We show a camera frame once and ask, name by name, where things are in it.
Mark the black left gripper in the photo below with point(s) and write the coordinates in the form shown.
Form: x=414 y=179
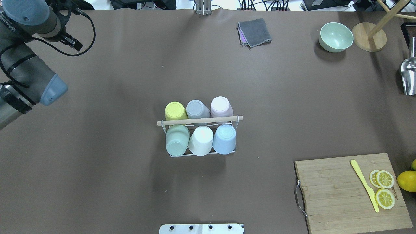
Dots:
x=57 y=37

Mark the green plastic cup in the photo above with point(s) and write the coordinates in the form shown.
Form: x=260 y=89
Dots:
x=177 y=139

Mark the pink plastic cup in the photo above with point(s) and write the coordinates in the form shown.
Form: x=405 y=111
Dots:
x=221 y=107

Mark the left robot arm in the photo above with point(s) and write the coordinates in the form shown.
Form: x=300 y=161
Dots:
x=30 y=79

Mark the yellow plastic cup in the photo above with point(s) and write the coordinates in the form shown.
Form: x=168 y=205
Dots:
x=175 y=111

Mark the grey plastic cup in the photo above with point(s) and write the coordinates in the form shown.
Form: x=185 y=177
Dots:
x=196 y=109

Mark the white plastic cup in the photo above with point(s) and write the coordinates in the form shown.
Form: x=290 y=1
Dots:
x=201 y=140

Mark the light blue plastic cup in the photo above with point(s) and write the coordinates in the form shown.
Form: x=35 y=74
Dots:
x=224 y=139

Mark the wooden cup tree stand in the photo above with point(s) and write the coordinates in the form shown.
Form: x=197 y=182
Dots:
x=371 y=37

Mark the purple folded cloth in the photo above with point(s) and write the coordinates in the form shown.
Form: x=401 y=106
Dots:
x=242 y=37

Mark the grey folded cloth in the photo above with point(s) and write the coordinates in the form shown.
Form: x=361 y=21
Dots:
x=256 y=32

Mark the light green bowl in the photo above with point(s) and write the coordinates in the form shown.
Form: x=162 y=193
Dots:
x=335 y=37

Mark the yellow plastic knife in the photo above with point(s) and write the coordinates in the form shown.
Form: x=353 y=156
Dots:
x=368 y=189

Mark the bamboo cutting board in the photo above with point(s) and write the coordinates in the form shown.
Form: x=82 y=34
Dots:
x=336 y=202

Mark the lemon slice behind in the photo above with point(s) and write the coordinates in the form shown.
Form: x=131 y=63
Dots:
x=372 y=177

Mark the lemon slice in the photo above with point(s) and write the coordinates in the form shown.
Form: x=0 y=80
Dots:
x=385 y=198
x=372 y=177
x=384 y=179

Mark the metal scoop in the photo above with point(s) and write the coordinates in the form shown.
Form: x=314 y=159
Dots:
x=408 y=70

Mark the lemon slice front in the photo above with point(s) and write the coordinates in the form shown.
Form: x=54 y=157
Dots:
x=384 y=179

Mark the lemon slice top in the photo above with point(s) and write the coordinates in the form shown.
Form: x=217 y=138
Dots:
x=385 y=198

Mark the yellow lemon near board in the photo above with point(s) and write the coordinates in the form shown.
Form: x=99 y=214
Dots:
x=407 y=181

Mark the yellow lemon outer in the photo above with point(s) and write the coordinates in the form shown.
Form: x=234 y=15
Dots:
x=413 y=165

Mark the white wire cup rack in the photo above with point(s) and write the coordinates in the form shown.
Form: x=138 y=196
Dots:
x=192 y=124

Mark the white camera stand base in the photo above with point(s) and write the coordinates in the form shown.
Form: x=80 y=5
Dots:
x=209 y=228

